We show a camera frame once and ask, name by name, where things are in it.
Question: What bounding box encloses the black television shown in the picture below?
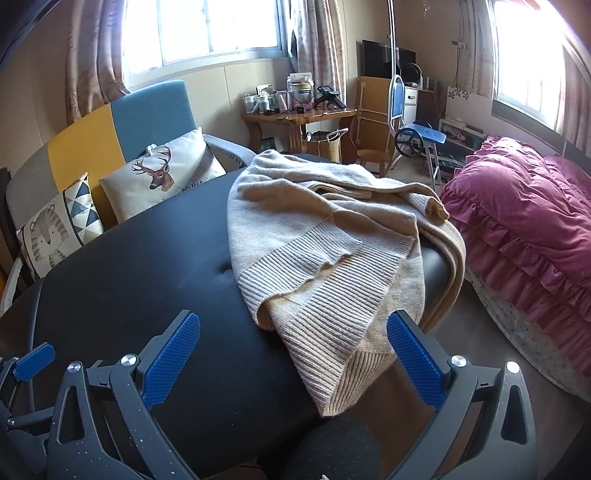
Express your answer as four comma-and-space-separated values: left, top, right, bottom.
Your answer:
361, 40, 417, 79

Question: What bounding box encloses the wooden side table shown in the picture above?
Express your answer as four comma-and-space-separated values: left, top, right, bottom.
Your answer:
242, 108, 356, 153

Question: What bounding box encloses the small wooden chair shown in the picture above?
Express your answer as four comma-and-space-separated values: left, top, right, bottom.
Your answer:
353, 76, 394, 177

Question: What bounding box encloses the beige knit sweater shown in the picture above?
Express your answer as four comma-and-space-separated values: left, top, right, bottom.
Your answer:
228, 150, 466, 417

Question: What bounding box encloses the tiger print cushion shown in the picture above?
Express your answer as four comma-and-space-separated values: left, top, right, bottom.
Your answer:
17, 172, 104, 279

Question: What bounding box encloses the left window curtain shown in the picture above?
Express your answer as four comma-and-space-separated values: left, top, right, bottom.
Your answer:
65, 0, 129, 124

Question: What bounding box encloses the deer print cushion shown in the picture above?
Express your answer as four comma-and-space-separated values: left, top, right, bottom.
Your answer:
99, 128, 225, 223

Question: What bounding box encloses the woven basket bag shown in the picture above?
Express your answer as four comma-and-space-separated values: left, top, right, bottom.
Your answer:
304, 128, 349, 163

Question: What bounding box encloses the grey yellow blue sofa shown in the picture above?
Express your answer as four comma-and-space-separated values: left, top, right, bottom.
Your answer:
0, 79, 257, 319

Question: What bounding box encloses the black leather ottoman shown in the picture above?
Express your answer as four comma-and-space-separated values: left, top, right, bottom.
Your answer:
0, 154, 452, 480

